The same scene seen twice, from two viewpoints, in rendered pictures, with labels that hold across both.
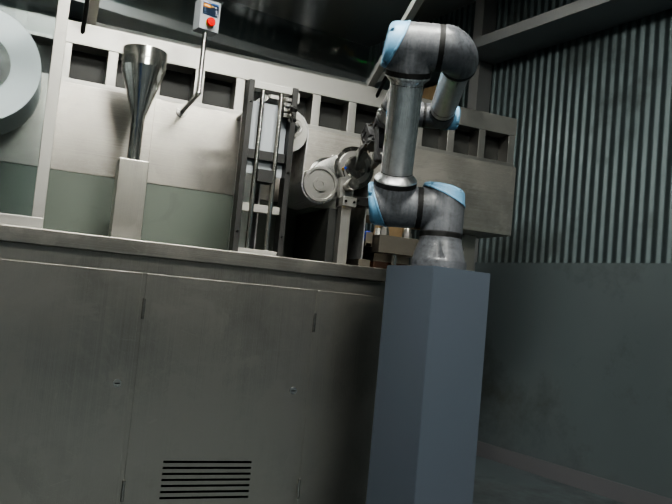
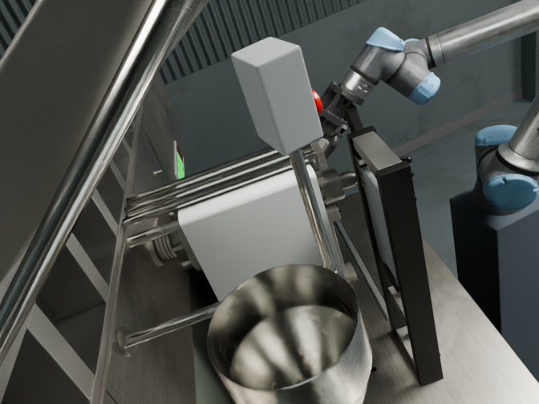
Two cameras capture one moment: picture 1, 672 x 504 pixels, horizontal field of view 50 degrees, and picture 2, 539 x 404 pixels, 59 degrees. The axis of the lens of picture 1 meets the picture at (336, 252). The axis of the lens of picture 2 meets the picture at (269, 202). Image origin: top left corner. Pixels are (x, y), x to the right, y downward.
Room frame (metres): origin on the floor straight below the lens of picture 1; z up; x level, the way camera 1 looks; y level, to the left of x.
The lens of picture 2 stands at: (2.13, 0.94, 1.84)
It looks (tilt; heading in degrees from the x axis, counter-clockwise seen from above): 33 degrees down; 293
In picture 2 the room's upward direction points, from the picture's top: 20 degrees counter-clockwise
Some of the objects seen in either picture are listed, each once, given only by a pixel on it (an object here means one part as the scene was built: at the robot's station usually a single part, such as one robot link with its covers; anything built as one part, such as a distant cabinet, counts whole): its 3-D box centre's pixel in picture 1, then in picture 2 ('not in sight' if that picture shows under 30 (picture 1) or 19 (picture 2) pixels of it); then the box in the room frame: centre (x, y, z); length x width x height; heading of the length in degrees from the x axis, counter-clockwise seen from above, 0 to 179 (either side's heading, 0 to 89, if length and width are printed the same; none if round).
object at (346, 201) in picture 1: (344, 222); (332, 232); (2.39, -0.02, 1.05); 0.06 x 0.05 x 0.31; 22
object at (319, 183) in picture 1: (307, 188); not in sight; (2.51, 0.12, 1.18); 0.26 x 0.12 x 0.12; 22
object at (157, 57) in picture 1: (144, 60); (289, 340); (2.27, 0.67, 1.50); 0.14 x 0.14 x 0.06
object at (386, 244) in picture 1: (374, 247); not in sight; (2.66, -0.14, 1.00); 0.40 x 0.16 x 0.06; 22
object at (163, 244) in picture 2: not in sight; (170, 243); (2.62, 0.31, 1.34); 0.07 x 0.07 x 0.07; 22
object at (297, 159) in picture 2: (201, 62); (312, 208); (2.27, 0.49, 1.51); 0.02 x 0.02 x 0.20
